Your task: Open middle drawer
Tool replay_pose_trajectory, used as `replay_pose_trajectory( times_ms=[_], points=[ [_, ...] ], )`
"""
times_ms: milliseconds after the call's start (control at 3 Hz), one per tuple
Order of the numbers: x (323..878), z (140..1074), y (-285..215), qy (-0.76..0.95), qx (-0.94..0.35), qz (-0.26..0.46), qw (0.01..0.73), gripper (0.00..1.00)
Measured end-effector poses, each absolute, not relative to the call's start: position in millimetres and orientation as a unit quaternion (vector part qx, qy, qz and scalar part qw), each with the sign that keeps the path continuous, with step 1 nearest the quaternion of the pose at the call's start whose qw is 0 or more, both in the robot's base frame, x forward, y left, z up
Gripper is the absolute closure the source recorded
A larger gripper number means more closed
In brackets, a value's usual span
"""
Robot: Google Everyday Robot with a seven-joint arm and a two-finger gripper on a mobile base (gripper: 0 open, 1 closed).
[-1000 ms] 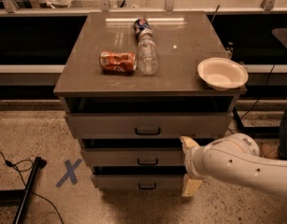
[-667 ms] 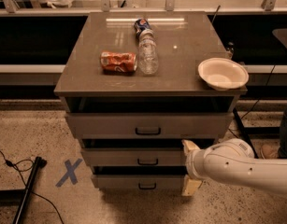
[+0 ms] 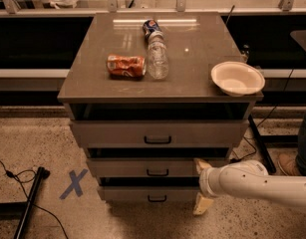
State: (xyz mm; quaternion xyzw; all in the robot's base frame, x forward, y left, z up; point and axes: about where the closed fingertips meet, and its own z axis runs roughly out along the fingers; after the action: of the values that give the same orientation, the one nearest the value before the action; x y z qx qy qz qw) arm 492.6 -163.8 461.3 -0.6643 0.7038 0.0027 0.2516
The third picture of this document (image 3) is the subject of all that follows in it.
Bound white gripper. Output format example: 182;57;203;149
193;158;219;215

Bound grey bottom drawer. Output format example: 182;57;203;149
98;186;199;203

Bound clear plastic water bottle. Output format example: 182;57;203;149
148;31;169;80

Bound grey drawer cabinet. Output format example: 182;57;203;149
58;12;263;203

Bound black floor cable left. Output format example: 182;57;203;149
0;152;70;239

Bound blue tape cross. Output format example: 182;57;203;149
60;168;88;200

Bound black floor cable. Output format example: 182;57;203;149
230;67;296;161
0;152;70;239

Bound grey top drawer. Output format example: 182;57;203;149
70;119;248;148

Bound brown shoe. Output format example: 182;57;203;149
278;153;302;176

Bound grey drawer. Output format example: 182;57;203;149
85;156;230;178
98;186;199;203
70;119;248;148

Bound black floor cable right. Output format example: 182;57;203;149
230;67;296;161

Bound white paper bowl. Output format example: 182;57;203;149
211;62;265;97

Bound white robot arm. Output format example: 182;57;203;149
193;158;306;215

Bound black stand leg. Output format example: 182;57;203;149
248;116;276;174
13;166;50;239

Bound blue pepsi can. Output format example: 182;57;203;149
143;19;161;40

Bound crushed orange soda can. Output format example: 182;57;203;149
107;55;146;78

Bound black stand leg left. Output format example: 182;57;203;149
13;166;50;239

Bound black antenna rod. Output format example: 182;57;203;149
225;5;235;26

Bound person leg dark trousers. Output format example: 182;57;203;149
296;112;306;176

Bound black stand leg right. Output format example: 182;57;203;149
248;116;276;174

